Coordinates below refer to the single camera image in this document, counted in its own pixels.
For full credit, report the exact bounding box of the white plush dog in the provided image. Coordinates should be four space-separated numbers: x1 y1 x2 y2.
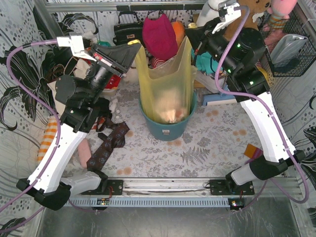
196 0 222 27

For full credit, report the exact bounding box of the black leather handbag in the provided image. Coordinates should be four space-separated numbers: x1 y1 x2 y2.
113 11 145 47

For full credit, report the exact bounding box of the orange plush toy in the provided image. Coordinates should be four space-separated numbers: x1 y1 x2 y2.
171 21 185 47

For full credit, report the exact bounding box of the purple cable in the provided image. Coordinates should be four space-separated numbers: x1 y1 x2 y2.
214 5 311 220
0 40 62 234

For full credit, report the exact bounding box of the black wire basket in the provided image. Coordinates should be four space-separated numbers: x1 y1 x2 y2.
259 11 316 78

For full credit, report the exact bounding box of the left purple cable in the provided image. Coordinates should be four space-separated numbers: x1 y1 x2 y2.
0 40 62 234

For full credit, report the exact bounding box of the pink cloth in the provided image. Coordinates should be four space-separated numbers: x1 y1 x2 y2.
78 138 92 168

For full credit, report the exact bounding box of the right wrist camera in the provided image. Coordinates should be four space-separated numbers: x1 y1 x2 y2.
212 0 241 34

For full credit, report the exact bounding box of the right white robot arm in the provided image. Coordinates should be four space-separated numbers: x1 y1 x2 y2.
220 28 306 195

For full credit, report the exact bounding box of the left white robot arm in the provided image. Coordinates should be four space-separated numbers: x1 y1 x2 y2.
17 36 141 210

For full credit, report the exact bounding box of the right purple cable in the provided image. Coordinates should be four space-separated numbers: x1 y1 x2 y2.
214 5 311 220

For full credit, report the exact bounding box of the pink plush toy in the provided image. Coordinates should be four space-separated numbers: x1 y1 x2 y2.
263 0 297 32

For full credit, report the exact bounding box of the purple orange sock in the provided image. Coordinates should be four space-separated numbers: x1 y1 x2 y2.
244 144 263 164

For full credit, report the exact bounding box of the silver foil pouch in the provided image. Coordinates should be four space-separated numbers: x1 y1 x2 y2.
270 34 308 64

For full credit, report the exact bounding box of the yellow trash bag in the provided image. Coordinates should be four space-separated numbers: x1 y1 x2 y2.
134 36 196 124

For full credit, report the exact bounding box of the white storage box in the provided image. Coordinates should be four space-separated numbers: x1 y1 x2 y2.
194 71 219 93

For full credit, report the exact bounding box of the brown teddy bear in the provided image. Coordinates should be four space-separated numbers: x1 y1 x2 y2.
224 0 271 41

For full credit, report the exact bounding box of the teal folded cloth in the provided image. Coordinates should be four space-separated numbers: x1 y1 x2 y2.
196 52 218 74

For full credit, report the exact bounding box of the dark patterned necktie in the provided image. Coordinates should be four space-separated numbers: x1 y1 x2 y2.
86 117 129 171

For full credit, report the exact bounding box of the orange checked towel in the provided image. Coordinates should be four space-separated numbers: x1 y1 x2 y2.
37 116 57 164

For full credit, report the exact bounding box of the teal trash bin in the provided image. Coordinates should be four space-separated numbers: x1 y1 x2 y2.
138 92 197 141

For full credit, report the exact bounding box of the magenta knit hat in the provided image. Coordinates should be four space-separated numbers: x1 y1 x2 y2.
142 14 178 61

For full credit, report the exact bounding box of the metal base rail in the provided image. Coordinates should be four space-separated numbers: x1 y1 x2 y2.
69 177 303 208

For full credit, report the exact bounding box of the cream tote bag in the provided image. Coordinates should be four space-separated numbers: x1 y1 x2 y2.
45 57 91 116

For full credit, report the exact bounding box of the pink white plush doll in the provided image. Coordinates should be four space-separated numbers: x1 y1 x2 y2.
151 57 168 69

